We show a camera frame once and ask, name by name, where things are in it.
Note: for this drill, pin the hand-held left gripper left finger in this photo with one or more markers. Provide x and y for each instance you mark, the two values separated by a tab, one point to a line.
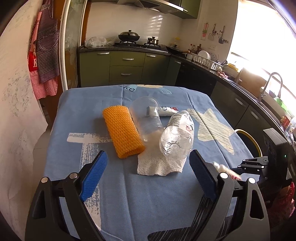
94	173

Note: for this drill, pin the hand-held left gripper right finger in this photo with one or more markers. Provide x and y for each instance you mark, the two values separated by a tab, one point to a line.
203	173

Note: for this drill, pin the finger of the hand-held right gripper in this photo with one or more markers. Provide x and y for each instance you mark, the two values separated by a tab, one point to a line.
254	160
247	169

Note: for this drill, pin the yellow-rimmed black bin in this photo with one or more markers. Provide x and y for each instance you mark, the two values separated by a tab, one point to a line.
252	141

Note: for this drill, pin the white red toothpaste tube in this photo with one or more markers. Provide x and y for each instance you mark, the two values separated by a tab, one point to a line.
225	170

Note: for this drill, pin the clear plastic bottle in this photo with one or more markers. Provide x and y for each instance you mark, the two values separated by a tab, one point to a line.
178	136

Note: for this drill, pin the white paper towel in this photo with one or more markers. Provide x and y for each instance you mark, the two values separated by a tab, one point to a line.
157	165

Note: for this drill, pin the orange foam net sleeve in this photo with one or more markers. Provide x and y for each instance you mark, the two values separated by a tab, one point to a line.
122	132

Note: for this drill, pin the blue printed tablecloth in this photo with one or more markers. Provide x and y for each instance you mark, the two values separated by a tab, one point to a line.
138	199

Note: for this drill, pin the steel kitchen faucet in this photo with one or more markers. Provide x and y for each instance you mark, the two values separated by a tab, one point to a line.
262	92

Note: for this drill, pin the clear plastic cup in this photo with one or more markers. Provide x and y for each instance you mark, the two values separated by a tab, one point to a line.
145	125

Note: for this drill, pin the small white tube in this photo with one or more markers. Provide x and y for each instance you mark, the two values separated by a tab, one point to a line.
166	111

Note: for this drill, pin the wooden cutting board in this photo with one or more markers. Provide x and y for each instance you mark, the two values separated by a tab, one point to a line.
251	81

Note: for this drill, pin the pink dish cloth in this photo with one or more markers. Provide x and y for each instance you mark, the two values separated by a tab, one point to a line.
222	74

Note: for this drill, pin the black built-in appliance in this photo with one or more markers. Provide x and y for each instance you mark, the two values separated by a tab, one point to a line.
196	78

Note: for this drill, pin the red checked apron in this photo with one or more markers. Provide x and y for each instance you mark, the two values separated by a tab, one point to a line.
44	90

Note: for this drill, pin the white dish rack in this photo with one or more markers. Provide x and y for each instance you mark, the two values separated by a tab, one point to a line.
205	63

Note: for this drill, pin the green base cabinets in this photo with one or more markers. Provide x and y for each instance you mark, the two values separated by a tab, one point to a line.
124	67

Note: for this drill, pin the white plates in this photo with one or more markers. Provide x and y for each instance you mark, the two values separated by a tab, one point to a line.
205	55

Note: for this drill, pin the white mug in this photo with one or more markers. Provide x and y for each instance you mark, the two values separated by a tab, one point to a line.
188	56

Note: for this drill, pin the group of condiment bottles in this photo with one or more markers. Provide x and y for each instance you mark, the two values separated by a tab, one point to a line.
194	48

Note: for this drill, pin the black frying pan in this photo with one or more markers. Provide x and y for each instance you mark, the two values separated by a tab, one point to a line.
174	49

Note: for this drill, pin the hanging kitchen utensils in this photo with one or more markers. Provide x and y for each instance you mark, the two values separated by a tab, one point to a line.
220	37

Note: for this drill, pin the glass sliding door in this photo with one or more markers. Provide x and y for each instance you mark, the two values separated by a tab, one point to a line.
69	46

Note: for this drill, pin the purple checked apron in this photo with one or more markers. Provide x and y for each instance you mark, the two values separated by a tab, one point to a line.
48	51

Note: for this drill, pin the clear plastic bag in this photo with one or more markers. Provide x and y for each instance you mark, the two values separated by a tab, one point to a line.
94	42

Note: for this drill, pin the black gas stove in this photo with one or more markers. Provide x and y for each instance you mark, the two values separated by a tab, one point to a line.
138	45

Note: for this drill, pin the black wok with lid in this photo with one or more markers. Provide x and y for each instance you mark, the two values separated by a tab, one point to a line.
129	36

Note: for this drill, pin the small steel pot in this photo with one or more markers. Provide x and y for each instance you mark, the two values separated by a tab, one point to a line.
153	41

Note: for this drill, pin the steel range hood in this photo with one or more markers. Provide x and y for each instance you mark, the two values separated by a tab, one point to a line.
157	4

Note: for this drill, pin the white wall socket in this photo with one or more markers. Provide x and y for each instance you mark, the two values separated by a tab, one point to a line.
211	47

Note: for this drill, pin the small wall poster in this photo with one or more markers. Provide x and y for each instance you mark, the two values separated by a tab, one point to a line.
205	31

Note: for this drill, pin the green wall cabinets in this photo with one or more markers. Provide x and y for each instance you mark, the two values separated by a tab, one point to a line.
190	8

